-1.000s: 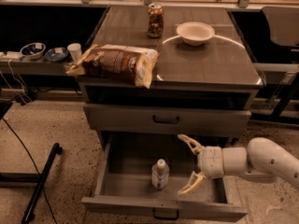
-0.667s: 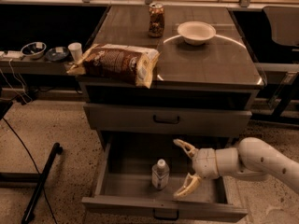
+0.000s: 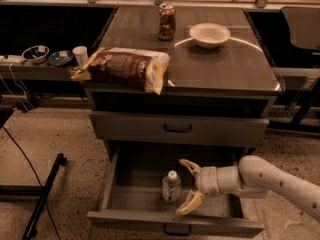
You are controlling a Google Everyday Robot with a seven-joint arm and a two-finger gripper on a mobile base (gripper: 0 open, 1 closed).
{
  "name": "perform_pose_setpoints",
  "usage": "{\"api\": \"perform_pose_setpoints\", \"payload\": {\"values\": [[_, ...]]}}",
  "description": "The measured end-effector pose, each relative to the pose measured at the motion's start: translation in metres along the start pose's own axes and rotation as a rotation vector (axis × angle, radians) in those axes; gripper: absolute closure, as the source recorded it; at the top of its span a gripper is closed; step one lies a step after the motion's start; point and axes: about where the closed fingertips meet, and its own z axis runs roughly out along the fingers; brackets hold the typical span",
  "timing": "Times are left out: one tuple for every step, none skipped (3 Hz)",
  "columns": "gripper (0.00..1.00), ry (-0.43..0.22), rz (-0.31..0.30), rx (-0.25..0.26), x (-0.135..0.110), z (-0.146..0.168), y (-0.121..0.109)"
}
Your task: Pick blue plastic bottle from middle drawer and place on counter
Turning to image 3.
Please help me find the white paper bowl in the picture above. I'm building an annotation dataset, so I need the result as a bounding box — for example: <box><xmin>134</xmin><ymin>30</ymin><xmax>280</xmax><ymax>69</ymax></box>
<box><xmin>189</xmin><ymin>23</ymin><xmax>231</xmax><ymax>49</ymax></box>

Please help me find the white power strip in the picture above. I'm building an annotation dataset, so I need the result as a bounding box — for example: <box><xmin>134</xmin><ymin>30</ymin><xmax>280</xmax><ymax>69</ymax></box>
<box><xmin>0</xmin><ymin>55</ymin><xmax>24</xmax><ymax>64</ymax></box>

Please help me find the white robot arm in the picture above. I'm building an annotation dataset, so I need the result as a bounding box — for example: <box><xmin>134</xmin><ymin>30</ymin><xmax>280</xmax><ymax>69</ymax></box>
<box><xmin>176</xmin><ymin>155</ymin><xmax>320</xmax><ymax>221</ymax></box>

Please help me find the closed upper drawer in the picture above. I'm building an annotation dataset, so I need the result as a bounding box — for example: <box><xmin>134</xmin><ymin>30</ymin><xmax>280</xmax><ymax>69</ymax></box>
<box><xmin>89</xmin><ymin>111</ymin><xmax>269</xmax><ymax>148</ymax></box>

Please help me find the open lower drawer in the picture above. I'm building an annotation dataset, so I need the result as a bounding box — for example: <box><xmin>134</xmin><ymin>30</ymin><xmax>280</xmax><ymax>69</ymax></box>
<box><xmin>87</xmin><ymin>142</ymin><xmax>264</xmax><ymax>238</ymax></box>

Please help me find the brown chips bag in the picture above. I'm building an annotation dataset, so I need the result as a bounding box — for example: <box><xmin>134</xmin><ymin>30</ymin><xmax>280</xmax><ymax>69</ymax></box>
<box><xmin>72</xmin><ymin>47</ymin><xmax>170</xmax><ymax>95</ymax></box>

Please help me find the white paper cup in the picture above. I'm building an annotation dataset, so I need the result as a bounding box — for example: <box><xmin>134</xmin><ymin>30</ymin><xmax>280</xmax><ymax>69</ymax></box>
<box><xmin>72</xmin><ymin>46</ymin><xmax>88</xmax><ymax>66</ymax></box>

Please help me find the black floor cable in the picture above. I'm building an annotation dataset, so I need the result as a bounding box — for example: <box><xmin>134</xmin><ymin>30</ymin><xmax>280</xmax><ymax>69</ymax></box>
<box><xmin>1</xmin><ymin>126</ymin><xmax>62</xmax><ymax>240</ymax></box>

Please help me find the dark blue bowl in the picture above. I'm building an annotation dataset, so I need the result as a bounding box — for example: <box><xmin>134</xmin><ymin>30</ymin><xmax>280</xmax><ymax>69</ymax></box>
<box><xmin>48</xmin><ymin>50</ymin><xmax>74</xmax><ymax>66</ymax></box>

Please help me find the grey drawer cabinet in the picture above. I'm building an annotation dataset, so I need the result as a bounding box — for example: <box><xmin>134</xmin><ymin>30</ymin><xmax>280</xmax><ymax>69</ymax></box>
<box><xmin>81</xmin><ymin>5</ymin><xmax>283</xmax><ymax>151</ymax></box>

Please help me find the clear plastic bottle white cap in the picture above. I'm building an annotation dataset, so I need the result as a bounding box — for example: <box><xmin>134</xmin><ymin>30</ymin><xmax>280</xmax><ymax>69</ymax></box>
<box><xmin>162</xmin><ymin>170</ymin><xmax>181</xmax><ymax>203</ymax></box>

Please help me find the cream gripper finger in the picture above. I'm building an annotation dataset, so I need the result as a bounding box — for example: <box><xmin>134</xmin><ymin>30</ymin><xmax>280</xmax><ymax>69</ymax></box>
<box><xmin>176</xmin><ymin>190</ymin><xmax>205</xmax><ymax>216</ymax></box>
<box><xmin>179</xmin><ymin>159</ymin><xmax>201</xmax><ymax>177</ymax></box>

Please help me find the grey side shelf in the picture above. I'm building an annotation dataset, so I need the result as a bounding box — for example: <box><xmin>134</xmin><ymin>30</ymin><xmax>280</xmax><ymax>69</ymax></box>
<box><xmin>0</xmin><ymin>63</ymin><xmax>77</xmax><ymax>81</ymax></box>

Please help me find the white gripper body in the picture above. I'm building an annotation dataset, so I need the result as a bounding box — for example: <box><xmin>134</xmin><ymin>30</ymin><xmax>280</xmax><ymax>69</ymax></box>
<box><xmin>195</xmin><ymin>166</ymin><xmax>221</xmax><ymax>197</ymax></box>

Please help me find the black stand leg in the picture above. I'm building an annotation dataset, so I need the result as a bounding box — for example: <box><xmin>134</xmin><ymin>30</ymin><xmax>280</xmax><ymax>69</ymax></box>
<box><xmin>22</xmin><ymin>153</ymin><xmax>67</xmax><ymax>240</ymax></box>

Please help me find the white bowl with dark inside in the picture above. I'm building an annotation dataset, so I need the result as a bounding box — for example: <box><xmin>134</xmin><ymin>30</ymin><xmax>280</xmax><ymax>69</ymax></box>
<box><xmin>22</xmin><ymin>45</ymin><xmax>49</xmax><ymax>64</ymax></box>

